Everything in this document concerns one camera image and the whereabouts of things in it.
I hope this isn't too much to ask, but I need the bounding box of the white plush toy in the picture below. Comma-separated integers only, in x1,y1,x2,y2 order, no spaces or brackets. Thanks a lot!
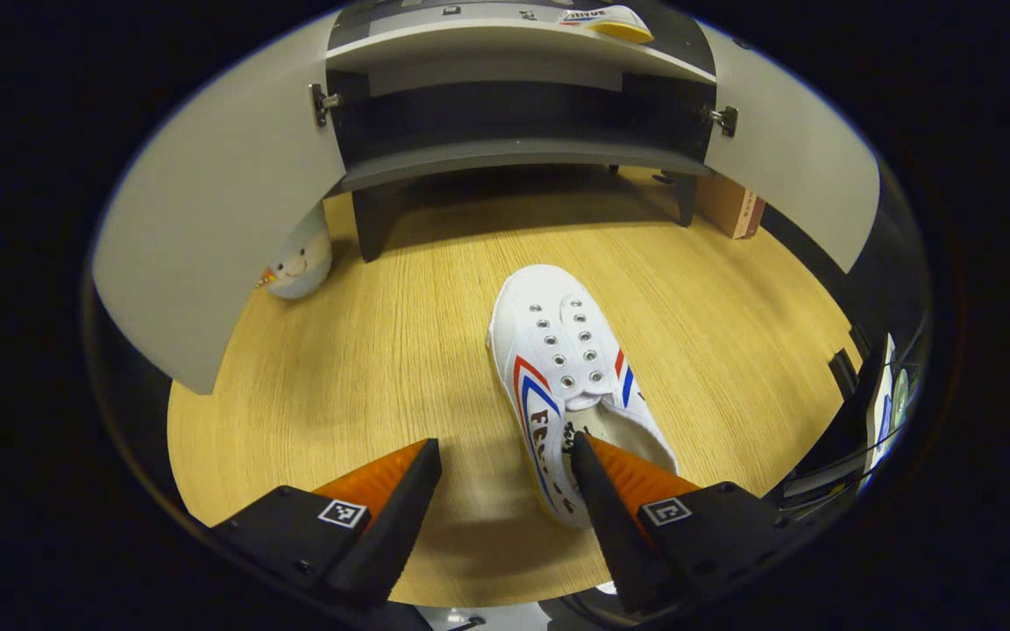
255,206,334,301

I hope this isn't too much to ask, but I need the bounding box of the red book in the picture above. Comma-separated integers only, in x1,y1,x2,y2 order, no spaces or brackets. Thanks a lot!
696,173,767,240

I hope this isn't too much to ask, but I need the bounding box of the grey shoe cabinet door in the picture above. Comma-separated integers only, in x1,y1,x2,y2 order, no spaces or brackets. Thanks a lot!
702,22,881,274
91,13,348,396

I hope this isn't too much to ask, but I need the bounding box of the white canvas shoe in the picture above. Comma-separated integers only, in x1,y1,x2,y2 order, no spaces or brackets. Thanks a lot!
487,264,680,531
558,4,655,45

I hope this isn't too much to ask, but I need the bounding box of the dark equipment with screen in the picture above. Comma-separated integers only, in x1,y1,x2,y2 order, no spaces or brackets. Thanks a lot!
768,324,922,527

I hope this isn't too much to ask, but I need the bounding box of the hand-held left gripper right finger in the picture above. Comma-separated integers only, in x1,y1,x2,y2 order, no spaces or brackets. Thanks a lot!
568,430,809,615

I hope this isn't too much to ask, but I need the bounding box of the grey shoe cabinet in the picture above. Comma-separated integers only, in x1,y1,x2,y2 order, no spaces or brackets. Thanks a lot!
325,0,722,263

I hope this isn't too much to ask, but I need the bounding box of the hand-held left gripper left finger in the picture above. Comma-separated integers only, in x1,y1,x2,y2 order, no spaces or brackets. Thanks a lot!
211,438,444,610

